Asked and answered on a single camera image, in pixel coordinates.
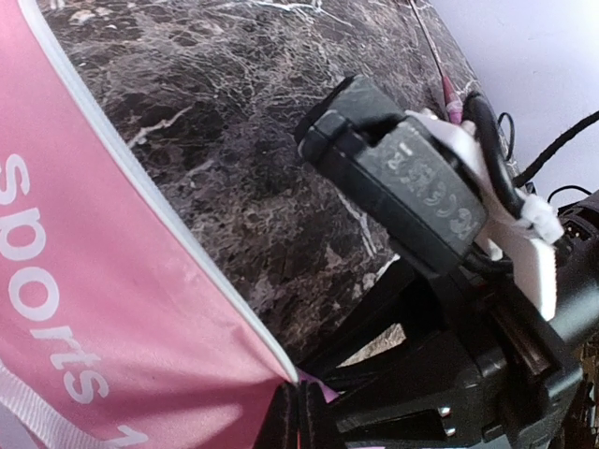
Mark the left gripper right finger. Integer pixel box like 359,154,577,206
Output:
299,381,344,449

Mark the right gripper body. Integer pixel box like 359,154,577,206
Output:
328,195,598,448

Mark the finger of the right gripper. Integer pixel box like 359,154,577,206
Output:
299,259,421,388

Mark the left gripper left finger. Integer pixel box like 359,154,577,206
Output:
259,383,299,449

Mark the pink racket bag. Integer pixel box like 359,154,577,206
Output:
1,1,298,448

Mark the red badminton racket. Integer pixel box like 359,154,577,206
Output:
299,370,339,403
408,0,463,124

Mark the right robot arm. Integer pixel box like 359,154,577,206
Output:
295,103,598,448

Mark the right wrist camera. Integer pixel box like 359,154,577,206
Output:
297,74,562,322

